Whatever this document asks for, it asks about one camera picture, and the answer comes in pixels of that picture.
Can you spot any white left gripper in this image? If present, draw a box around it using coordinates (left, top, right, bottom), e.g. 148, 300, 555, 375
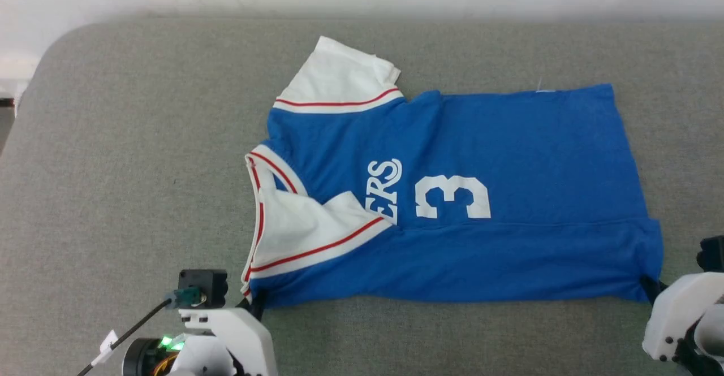
179, 292, 278, 376

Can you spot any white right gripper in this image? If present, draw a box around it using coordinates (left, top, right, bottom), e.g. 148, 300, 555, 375
639, 272, 724, 363

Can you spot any blue white baseball-style shirt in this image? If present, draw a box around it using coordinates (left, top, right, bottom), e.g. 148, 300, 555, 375
240, 36, 664, 309

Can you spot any black left cable teal plug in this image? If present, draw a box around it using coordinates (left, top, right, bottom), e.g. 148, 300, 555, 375
76, 287, 204, 376

